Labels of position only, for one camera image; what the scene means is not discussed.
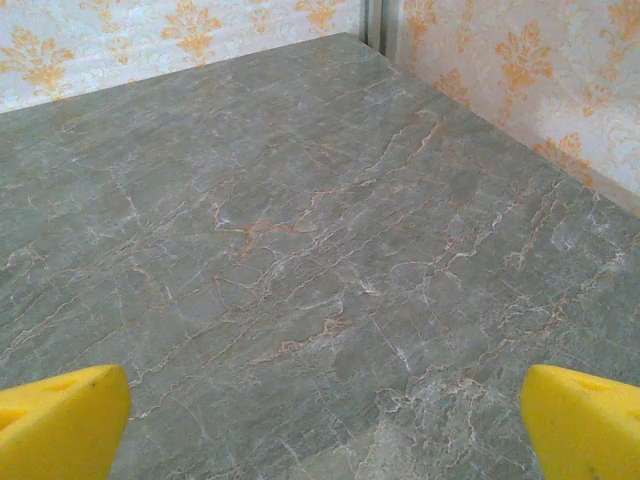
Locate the aluminium frame corner post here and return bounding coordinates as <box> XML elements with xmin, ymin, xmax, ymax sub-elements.
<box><xmin>359</xmin><ymin>0</ymin><xmax>401</xmax><ymax>64</ymax></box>

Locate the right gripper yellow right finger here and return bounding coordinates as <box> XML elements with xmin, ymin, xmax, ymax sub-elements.
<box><xmin>519</xmin><ymin>364</ymin><xmax>640</xmax><ymax>480</ymax></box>

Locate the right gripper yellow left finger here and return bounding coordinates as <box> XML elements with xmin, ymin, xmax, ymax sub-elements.
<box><xmin>0</xmin><ymin>364</ymin><xmax>133</xmax><ymax>480</ymax></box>

